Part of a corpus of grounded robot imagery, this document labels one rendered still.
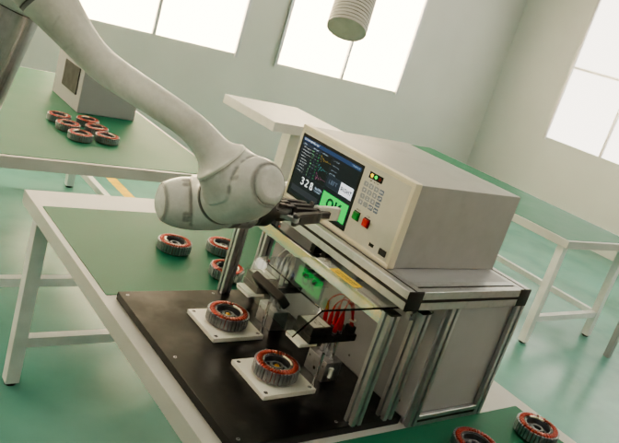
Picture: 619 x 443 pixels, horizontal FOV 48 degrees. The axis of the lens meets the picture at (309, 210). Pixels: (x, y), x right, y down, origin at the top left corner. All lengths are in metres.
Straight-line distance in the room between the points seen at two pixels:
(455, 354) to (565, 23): 7.53
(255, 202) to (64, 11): 0.47
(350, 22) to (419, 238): 1.36
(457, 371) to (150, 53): 5.09
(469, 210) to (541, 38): 7.55
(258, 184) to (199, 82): 5.55
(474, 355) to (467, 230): 0.32
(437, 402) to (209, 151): 0.91
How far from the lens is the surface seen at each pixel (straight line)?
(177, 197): 1.30
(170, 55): 6.51
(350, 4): 2.78
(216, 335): 1.76
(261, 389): 1.60
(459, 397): 1.85
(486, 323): 1.76
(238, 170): 1.18
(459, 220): 1.66
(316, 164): 1.75
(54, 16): 1.32
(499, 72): 9.38
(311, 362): 1.75
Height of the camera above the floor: 1.60
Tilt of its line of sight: 16 degrees down
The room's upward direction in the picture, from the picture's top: 17 degrees clockwise
